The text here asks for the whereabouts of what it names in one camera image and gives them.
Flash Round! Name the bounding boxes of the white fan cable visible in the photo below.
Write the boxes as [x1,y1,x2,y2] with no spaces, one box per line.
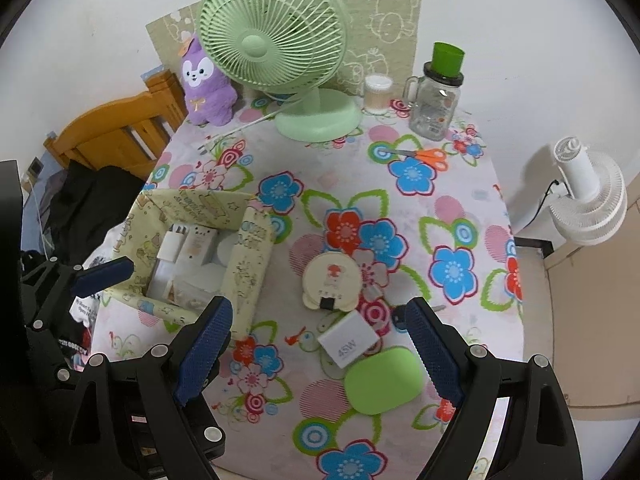
[197,105,291,153]

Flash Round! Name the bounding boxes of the black clothing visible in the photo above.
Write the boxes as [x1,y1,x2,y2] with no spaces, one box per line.
[47,160,151,261]

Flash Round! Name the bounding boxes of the green desk fan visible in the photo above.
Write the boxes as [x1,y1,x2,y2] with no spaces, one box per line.
[198,0,361,143]

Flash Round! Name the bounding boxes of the orange scissors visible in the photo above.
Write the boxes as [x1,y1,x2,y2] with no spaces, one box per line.
[385,146,449,171]

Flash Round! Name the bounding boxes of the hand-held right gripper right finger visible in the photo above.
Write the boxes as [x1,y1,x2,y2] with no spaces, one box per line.
[404,297,583,480]

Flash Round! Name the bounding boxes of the white floor fan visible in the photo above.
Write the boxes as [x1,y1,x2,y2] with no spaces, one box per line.
[520,135,628,247]

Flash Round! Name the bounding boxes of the floral tablecloth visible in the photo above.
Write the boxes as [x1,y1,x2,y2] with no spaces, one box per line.
[90,95,526,480]

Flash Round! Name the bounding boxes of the cotton swab jar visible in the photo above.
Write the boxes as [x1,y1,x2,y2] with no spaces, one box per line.
[363,74,394,115]

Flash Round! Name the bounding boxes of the green oval case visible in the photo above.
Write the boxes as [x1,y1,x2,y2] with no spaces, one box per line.
[343,347,426,416]

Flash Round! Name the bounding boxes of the yellow-green fabric storage box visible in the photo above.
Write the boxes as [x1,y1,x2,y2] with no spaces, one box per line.
[102,188,274,341]

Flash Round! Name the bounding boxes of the beige door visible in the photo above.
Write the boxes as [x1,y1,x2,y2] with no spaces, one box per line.
[545,170,640,411]

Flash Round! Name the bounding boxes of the black fan cable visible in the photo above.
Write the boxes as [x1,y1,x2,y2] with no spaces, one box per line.
[522,178,561,233]

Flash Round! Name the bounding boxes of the white charger with grey print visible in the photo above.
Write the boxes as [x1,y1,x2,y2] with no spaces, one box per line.
[316,309,382,367]

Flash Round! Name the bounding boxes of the round cream cable winder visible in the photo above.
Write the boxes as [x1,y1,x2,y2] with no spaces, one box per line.
[301,252,362,313]

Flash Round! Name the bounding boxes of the wooden bed headboard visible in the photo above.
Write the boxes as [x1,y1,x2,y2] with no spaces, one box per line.
[44,70,188,181]

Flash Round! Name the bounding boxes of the purple plush toy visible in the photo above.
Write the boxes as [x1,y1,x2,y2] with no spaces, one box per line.
[179,35,236,126]

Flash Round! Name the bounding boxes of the white rectangular adapter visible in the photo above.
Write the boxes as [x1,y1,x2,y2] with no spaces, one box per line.
[181,227,218,268]

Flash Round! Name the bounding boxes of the glass jar with green lid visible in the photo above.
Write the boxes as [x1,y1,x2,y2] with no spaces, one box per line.
[404,42,466,141]

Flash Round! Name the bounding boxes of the thin white charging cable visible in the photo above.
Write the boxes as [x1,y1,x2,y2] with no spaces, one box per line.
[30,185,56,261]

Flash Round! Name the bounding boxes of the white printed shirt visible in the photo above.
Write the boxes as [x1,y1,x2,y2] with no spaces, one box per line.
[70,255,108,361]

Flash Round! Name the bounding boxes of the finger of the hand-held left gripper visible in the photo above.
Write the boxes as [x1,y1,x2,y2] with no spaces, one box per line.
[20,256,136,311]
[22,310,96,396]

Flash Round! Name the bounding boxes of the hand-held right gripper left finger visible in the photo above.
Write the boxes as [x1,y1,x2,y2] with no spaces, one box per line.
[75,296,234,480]

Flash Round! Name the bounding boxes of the clear plastic box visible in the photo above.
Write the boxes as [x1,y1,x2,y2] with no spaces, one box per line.
[150,262,226,308]

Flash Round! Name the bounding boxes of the green patterned wall board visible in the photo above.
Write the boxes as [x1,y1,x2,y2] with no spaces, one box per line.
[146,0,418,98]

